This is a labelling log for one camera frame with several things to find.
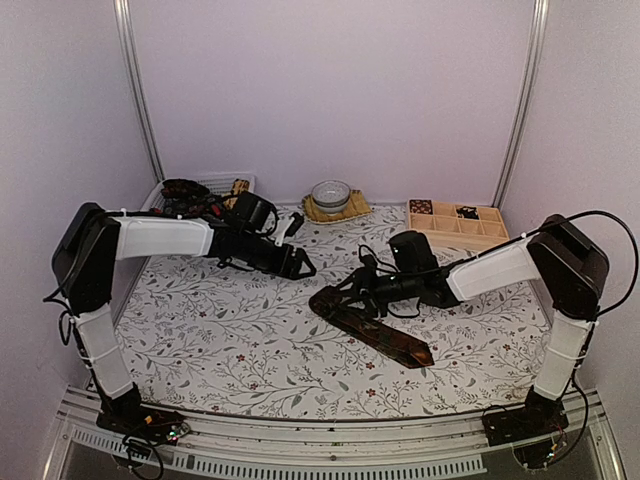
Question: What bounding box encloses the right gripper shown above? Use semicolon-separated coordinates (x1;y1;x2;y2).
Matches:
332;263;422;318

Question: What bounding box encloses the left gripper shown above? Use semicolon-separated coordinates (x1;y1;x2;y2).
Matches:
239;231;317;280

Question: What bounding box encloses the brown green patterned tie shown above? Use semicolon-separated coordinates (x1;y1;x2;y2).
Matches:
308;289;435;369

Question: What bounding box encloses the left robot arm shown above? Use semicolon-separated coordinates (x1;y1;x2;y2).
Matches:
43;191;316;434

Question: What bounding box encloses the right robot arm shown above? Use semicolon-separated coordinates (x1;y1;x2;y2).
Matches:
309;214;610;446

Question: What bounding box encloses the yellow woven mat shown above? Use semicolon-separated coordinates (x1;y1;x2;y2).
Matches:
302;190;373;225

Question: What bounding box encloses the yellow spotted tie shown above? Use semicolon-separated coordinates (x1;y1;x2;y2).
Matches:
227;179;250;200

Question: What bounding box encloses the white plastic basket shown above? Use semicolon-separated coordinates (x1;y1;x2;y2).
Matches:
141;172;256;210

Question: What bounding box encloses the rolled dark patterned tie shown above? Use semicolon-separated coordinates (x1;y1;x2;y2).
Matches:
408;199;433;215

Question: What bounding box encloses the wooden compartment box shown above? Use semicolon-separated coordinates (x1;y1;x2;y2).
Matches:
407;199;509;251

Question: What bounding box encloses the floral tablecloth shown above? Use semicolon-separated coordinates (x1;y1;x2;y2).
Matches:
116;205;549;420

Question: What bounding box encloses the rolled black tie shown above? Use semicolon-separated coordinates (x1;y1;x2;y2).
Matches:
455;205;480;220

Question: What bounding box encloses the dark red patterned tie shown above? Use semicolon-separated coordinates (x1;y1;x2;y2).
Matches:
156;179;230;218

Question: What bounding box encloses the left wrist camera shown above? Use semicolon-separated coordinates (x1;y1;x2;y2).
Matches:
274;212;304;247

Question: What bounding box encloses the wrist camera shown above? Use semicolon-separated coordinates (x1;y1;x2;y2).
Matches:
274;212;304;247
358;245;379;276

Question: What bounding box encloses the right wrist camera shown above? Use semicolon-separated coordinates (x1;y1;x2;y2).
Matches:
358;245;379;276

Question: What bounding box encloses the front metal rail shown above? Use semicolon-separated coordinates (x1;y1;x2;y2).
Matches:
43;388;627;479

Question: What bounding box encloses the left metal frame post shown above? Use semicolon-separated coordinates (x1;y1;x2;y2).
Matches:
113;0;165;183

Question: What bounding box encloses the metal frame post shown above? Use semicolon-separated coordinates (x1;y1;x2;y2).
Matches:
113;0;165;183
492;0;550;209

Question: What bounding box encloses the right metal frame post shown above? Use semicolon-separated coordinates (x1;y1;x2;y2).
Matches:
492;0;550;209

